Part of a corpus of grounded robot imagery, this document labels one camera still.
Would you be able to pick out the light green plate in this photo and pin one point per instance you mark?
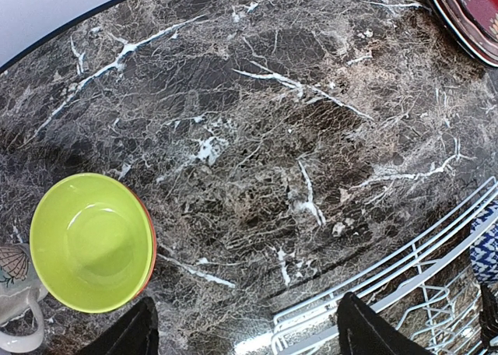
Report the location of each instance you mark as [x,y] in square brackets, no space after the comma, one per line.
[439,8]

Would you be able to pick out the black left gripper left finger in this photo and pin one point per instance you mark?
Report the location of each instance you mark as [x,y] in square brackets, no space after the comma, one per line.
[136,332]

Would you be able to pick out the lime green bowl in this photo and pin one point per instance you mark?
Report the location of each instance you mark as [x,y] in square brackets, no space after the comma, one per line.
[90,243]

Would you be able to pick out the red floral plate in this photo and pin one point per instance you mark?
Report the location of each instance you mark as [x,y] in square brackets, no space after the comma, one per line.
[484,14]

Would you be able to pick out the blue white zigzag bowl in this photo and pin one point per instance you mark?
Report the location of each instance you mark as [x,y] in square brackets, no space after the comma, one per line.
[483,253]

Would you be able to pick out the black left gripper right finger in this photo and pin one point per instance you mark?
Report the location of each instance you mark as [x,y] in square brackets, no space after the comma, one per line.
[362,331]

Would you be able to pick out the white patterned tall mug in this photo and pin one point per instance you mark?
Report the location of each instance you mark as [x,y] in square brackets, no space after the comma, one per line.
[21,291]

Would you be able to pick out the white wire dish rack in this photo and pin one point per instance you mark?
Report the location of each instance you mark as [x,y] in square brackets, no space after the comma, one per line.
[426,289]

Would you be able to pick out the pink polka dot plate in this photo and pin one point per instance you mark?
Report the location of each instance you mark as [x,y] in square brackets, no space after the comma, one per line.
[455,16]

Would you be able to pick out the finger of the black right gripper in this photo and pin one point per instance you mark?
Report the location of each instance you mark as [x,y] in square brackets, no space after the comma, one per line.
[488,318]

